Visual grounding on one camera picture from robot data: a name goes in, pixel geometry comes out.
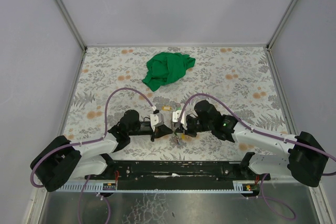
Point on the aluminium frame post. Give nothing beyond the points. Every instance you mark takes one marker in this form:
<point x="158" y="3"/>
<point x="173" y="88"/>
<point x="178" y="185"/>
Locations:
<point x="70" y="24"/>
<point x="281" y="24"/>

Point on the aluminium frame left post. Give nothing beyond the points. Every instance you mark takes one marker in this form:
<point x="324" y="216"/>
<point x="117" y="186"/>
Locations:
<point x="70" y="24"/>

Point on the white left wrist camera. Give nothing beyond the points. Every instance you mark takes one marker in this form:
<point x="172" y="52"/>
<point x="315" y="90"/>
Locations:
<point x="156" y="119"/>

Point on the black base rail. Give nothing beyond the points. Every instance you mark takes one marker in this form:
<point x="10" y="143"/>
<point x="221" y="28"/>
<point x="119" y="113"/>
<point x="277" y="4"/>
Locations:
<point x="177" y="175"/>

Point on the yellow tag key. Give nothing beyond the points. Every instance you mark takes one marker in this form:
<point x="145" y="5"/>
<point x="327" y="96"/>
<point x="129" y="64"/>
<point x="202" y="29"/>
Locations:
<point x="166" y="108"/>

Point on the grey slotted cable duct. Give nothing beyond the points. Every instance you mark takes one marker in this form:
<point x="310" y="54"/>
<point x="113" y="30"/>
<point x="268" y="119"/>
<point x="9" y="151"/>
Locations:
<point x="90" y="187"/>

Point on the aluminium frame right post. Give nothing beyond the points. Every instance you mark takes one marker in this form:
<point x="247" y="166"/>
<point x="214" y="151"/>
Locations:
<point x="281" y="24"/>

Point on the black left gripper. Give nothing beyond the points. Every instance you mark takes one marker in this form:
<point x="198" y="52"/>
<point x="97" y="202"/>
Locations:
<point x="153" y="132"/>

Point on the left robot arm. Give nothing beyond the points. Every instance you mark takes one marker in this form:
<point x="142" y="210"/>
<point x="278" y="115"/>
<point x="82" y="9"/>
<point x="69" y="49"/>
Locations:
<point x="63" y="159"/>

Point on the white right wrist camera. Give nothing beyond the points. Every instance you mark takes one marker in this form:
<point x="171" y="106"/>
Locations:
<point x="177" y="117"/>

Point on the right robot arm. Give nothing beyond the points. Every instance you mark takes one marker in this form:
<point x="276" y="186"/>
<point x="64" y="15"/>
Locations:
<point x="299" y="156"/>

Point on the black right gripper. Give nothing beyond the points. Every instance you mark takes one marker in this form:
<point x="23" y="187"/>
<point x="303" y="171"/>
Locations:
<point x="184" y="130"/>

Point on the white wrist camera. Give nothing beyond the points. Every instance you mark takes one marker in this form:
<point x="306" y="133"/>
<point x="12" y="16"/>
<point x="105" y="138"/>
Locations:
<point x="177" y="117"/>
<point x="156" y="119"/>

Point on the crumpled green cloth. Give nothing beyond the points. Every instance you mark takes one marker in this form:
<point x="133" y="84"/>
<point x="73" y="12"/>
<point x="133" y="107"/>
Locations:
<point x="166" y="68"/>

